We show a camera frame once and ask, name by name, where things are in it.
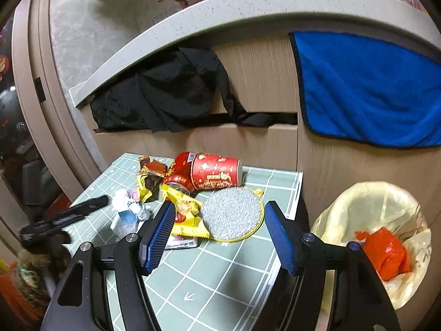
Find green grid table mat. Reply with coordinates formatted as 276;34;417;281
64;152;304;331

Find red plastic bag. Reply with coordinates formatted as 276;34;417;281
355;227;412;281

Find wooden cabinet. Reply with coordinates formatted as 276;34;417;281
81;33;441;249

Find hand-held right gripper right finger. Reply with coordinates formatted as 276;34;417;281
265;201;402;331

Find yellow snack wrapper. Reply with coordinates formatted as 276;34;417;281
137;172;211;240

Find white labelled packet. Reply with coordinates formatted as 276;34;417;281
165;235;199;250

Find black cloth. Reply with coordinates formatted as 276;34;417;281
90;46;276;133

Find red drink can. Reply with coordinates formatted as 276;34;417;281
162;152;198;195

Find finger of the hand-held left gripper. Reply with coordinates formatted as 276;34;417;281
20;214;85;245
67;195;111;218

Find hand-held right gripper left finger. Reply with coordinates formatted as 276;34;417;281
41;201;176;331

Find white tissue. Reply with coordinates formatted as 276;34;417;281
109;189;151;239

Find red brown snack wrapper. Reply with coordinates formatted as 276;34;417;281
138;156;168;201

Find trash bin with yellowish bag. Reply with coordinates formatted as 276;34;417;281
309;181;433;331

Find blue towel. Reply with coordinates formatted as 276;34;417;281
289;31;441;150

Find grey speckled countertop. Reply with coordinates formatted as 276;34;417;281
69;0;441;109

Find dark wall switch plate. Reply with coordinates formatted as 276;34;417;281
34;78;47;103

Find round grey yellow-rimmed coaster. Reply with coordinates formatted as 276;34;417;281
200;187;265;242

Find red paper cup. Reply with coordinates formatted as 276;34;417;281
190;152;243;191

